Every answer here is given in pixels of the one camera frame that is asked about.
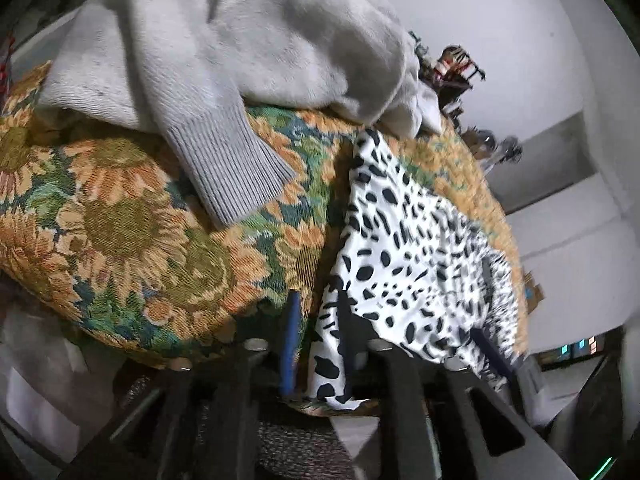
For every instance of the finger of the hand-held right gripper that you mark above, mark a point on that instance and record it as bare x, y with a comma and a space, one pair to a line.
495, 357

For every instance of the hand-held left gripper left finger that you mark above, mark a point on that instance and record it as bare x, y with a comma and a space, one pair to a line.
291, 345

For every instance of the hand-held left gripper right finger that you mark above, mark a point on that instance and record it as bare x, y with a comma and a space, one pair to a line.
347, 345

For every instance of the black-spotted white garment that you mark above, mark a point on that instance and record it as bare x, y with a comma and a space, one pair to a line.
400, 260

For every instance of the grey knit sweater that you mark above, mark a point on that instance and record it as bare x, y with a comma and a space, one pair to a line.
250, 45

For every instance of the dark speckled cloth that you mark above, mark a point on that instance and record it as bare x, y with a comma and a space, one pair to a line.
310, 450

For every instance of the sunflower print blanket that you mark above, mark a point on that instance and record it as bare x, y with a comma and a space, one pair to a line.
125, 235

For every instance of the black standing fan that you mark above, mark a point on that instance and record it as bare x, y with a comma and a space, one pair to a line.
510, 149

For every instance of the grey floor fan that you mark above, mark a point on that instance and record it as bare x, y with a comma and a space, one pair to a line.
477, 140

